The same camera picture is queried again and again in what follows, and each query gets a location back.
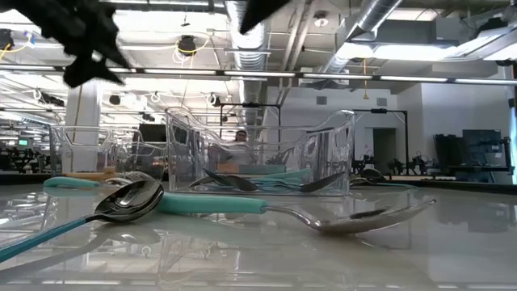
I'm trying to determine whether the large silver ceiling duct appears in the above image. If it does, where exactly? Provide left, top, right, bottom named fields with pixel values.
left=224, top=0, right=272, bottom=126

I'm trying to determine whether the black monitor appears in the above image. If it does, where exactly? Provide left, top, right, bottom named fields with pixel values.
left=137, top=123, right=167, bottom=145

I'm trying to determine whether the large light-teal-handled spoon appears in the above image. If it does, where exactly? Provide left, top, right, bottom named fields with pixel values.
left=156, top=192, right=437, bottom=236

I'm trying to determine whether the black ceiling camera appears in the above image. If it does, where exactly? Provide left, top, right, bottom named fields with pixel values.
left=176, top=34, right=198, bottom=57

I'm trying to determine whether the long ceiling light rail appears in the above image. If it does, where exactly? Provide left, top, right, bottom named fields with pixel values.
left=0, top=63, right=517, bottom=86

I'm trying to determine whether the black cable loop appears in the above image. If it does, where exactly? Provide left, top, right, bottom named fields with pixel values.
left=360, top=167, right=385, bottom=181

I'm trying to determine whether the dark-teal-handled spoon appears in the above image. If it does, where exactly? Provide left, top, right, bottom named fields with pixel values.
left=0, top=180, right=166, bottom=264

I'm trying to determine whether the grey door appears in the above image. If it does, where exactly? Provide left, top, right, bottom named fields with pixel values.
left=372, top=127, right=399, bottom=173

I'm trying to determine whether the tall black metal frame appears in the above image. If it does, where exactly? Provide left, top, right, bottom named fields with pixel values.
left=352, top=108, right=409, bottom=175

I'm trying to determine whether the white pillar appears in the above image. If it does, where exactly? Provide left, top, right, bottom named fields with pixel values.
left=64, top=78, right=101, bottom=175

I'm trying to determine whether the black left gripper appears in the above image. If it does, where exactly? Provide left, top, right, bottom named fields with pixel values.
left=23, top=0, right=130, bottom=88

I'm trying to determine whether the black background workstation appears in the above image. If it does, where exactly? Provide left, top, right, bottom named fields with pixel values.
left=434, top=129, right=513, bottom=183

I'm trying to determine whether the person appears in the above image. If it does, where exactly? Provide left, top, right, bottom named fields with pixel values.
left=232, top=129, right=255, bottom=167

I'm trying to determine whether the small black metal frame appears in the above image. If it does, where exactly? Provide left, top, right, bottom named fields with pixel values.
left=219, top=103, right=283, bottom=141

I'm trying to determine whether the wide clear plastic bin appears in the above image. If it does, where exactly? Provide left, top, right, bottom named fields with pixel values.
left=164, top=106, right=357, bottom=198

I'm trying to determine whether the narrow clear plastic bin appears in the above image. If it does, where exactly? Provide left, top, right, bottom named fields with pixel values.
left=48, top=124, right=169, bottom=183

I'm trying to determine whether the slanted silver ceiling duct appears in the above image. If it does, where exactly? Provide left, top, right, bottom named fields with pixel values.
left=321, top=0, right=405, bottom=76

